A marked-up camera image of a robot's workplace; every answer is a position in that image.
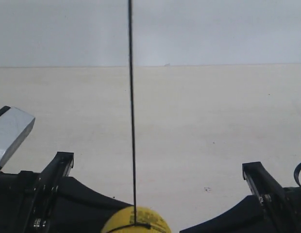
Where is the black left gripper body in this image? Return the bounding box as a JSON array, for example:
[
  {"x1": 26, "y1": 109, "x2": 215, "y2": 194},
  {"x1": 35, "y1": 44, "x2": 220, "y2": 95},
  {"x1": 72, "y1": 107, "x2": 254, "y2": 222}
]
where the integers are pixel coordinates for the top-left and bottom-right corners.
[{"x1": 0, "y1": 152, "x2": 74, "y2": 233}]

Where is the black hanging string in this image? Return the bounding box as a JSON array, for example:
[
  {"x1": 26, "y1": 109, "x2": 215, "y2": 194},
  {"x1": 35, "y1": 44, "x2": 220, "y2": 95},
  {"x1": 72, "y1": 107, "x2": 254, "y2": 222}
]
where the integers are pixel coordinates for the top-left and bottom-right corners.
[{"x1": 127, "y1": 0, "x2": 139, "y2": 225}]

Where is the yellow foam tennis ball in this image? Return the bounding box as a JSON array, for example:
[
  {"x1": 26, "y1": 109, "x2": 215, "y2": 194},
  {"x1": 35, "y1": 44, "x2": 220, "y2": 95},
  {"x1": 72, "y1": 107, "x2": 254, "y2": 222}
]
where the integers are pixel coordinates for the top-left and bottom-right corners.
[{"x1": 101, "y1": 206, "x2": 171, "y2": 233}]

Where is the black camera cable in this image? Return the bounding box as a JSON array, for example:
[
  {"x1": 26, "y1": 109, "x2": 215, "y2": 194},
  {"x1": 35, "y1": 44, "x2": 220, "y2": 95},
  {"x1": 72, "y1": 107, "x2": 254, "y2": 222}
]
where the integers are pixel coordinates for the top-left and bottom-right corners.
[{"x1": 293, "y1": 159, "x2": 301, "y2": 187}]

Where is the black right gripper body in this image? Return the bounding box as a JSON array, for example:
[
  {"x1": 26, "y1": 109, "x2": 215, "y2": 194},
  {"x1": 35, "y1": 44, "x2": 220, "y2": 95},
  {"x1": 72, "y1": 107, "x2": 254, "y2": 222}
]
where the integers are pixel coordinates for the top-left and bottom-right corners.
[{"x1": 242, "y1": 162, "x2": 301, "y2": 233}]

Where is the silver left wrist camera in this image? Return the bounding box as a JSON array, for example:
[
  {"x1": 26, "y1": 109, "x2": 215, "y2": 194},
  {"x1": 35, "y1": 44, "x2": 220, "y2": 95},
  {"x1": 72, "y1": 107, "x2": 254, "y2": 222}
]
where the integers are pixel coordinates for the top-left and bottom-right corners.
[{"x1": 0, "y1": 106, "x2": 35, "y2": 171}]

